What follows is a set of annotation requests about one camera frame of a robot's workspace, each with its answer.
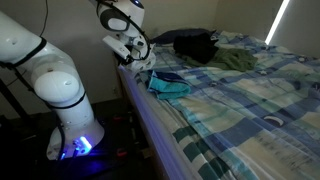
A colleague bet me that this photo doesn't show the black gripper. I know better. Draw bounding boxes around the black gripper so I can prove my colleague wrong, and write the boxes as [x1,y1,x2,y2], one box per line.
[123,39,150,66]

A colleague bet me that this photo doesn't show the teal and blue folded cloth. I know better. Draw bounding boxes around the teal and blue folded cloth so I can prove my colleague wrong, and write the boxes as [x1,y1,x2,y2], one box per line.
[146,69,193,101]

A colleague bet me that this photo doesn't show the dark blue pillow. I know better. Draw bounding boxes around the dark blue pillow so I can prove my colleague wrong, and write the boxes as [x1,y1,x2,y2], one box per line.
[149,27,214,46]

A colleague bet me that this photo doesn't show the black garment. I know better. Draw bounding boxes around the black garment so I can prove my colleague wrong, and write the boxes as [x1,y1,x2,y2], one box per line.
[173,31,221,65]

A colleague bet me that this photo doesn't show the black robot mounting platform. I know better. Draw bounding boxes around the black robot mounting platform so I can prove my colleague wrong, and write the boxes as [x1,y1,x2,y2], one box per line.
[19,99,154,180]

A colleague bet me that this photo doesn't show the green garment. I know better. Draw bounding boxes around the green garment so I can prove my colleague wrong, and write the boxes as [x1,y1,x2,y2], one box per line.
[181,47,259,73]

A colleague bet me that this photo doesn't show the blue plaid bedsheet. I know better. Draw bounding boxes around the blue plaid bedsheet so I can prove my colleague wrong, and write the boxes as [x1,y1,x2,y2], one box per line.
[133,29,320,180]

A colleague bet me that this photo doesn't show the black stand pole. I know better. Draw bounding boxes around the black stand pole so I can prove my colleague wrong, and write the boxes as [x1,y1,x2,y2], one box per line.
[0,78,32,122]

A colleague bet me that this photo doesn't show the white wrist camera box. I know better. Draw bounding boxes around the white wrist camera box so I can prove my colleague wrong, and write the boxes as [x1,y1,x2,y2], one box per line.
[101,34,132,61]

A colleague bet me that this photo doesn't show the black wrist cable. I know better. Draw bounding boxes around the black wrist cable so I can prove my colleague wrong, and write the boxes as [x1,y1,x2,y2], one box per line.
[95,0,153,63]

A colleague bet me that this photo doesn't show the bed frame with mattress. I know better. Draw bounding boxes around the bed frame with mattress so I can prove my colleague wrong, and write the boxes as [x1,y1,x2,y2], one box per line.
[114,63,194,180]

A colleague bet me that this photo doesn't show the thin black wall cable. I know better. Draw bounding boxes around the thin black wall cable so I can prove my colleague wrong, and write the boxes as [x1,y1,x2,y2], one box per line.
[39,0,50,38]

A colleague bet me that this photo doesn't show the black base cable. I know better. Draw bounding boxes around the black base cable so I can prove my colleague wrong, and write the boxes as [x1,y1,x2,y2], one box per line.
[0,59,67,162]

